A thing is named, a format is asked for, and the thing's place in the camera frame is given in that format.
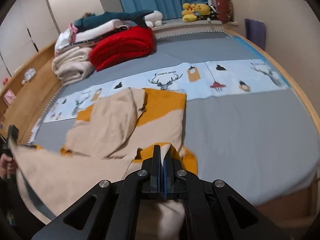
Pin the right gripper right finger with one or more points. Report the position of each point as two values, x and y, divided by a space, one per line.
214 210

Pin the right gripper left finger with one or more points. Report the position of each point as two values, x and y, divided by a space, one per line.
108 210

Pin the beige and mustard hooded jacket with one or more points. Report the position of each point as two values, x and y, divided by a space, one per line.
109 140

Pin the person left hand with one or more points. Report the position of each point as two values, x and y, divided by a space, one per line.
8 166

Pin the pink box on headboard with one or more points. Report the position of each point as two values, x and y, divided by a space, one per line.
9 97

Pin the wooden bed headboard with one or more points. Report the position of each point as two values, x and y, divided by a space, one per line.
31 98

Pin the tissue pack on headboard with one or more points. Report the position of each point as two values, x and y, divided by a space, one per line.
28 75

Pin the cream folded blanket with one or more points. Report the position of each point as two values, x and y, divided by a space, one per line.
73 65

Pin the grey bed sheet with print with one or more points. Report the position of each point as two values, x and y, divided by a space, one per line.
263 145

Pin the white folded bedding stack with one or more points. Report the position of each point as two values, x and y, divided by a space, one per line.
89 38

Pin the white wardrobe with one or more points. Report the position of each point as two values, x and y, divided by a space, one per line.
31 25

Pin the teal shark plush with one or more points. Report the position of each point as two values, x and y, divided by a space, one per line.
92 20

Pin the red folded quilt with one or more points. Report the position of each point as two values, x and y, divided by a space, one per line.
121 47

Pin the white plush toy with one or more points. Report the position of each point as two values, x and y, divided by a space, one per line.
154 19

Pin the purple bag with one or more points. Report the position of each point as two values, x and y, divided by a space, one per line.
256 32

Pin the yellow plush toys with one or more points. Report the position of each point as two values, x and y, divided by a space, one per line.
193 12

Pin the dark red cushion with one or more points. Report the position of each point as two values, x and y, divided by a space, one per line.
224 10

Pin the wooden bed frame edge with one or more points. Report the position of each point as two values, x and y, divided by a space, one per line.
295 86

